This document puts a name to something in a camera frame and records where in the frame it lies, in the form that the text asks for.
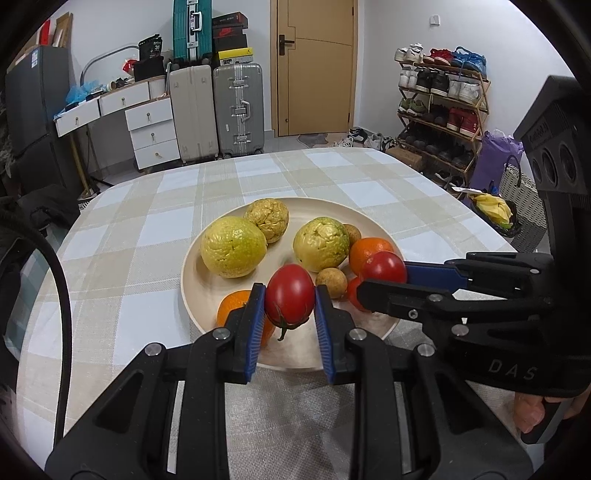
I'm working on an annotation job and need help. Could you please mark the black basket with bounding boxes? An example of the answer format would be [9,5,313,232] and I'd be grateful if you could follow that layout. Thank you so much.
[464,189,523,238]

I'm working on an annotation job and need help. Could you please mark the grey door mat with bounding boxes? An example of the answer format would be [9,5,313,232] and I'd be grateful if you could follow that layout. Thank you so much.
[295,132,340,147]

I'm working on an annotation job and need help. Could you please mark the black refrigerator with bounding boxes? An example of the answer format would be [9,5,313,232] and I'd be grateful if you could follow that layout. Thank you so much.
[4,45,81,195]

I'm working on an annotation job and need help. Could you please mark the black jacket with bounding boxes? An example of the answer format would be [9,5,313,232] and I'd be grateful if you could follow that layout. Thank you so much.
[0,185,81,241]

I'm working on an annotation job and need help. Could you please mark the black bag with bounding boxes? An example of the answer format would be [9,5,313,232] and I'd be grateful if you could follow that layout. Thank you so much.
[133,58,168,81]

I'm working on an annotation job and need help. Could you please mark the person's right hand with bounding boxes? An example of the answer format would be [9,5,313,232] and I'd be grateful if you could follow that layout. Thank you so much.
[513,391,591,435]

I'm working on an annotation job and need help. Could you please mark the orange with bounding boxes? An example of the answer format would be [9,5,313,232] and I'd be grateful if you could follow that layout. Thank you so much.
[348,237,397,278]
[217,290,275,349]

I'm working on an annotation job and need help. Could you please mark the large yellow citrus fruit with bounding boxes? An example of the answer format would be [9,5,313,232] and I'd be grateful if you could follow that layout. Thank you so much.
[200,216,269,279]

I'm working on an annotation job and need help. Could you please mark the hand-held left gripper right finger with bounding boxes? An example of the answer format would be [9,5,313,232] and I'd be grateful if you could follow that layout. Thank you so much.
[315,284,535,480]

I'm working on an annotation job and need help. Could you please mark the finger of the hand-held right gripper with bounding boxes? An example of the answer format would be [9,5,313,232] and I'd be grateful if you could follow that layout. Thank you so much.
[404,251,555,297]
[358,278,472,337]

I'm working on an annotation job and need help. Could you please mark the purple bag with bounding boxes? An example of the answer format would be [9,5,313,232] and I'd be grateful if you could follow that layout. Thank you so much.
[468,130,525,195]

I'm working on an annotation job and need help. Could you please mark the wooden door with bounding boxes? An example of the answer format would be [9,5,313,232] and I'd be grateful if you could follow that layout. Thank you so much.
[270,0,358,138]

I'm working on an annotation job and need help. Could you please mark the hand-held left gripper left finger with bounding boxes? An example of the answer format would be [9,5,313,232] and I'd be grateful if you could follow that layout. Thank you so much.
[44,282,267,480]

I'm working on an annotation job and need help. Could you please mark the woven basket bag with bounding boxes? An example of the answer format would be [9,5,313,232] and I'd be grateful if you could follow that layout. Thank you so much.
[499,164,548,254]

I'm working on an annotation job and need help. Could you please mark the wooden shoe rack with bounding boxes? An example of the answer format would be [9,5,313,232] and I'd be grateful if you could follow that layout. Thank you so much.
[396,60,491,185]

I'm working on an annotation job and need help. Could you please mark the green-speckled yellow citrus fruit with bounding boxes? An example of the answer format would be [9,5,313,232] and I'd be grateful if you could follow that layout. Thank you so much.
[293,217,350,273]

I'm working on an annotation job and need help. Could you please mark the shoes scattered on floor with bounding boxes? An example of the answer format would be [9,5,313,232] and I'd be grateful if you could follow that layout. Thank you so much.
[330,127,398,151]

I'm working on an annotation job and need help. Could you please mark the brown cardboard shoebox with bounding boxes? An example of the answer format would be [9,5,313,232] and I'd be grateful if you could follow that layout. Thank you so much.
[385,147,424,172]

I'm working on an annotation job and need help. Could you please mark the blue plastic bag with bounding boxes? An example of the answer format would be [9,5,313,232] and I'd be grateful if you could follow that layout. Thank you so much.
[65,79,103,106]

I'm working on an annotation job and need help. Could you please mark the silver suitcase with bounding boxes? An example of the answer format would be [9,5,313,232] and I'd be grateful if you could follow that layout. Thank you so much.
[212,62,265,158]

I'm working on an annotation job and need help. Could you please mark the cream round plate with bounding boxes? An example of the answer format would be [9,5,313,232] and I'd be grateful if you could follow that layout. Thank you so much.
[180,198,404,372]

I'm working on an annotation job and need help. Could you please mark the beige suitcase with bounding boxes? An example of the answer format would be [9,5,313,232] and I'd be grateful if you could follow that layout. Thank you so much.
[167,64,220,164]

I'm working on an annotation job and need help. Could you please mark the white drawer desk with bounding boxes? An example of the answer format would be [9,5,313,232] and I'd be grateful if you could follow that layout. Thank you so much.
[54,74,182,172]

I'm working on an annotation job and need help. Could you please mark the teal suitcase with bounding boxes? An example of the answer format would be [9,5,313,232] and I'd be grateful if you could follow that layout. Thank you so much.
[172,0,214,63]

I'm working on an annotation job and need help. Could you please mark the curved metal tube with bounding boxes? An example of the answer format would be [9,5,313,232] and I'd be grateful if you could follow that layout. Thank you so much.
[79,44,141,84]

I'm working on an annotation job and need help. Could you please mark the rows of shoes on rack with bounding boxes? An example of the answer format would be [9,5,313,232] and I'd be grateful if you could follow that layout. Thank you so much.
[394,44,488,174]

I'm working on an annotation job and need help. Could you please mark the cardboard box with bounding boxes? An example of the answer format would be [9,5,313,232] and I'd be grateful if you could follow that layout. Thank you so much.
[54,11,75,49]

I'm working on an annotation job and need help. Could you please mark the red tomato with stem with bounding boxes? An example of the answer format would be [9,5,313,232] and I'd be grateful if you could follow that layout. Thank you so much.
[264,263,316,341]

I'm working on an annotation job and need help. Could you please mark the beige checked tablecloth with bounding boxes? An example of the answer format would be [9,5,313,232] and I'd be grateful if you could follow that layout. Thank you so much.
[7,148,520,480]

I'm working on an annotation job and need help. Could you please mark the black printed box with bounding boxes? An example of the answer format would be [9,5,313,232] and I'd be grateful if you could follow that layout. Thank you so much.
[139,33,164,61]

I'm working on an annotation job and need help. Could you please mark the black cable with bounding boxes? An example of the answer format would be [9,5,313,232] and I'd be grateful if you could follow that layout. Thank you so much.
[0,203,71,448]

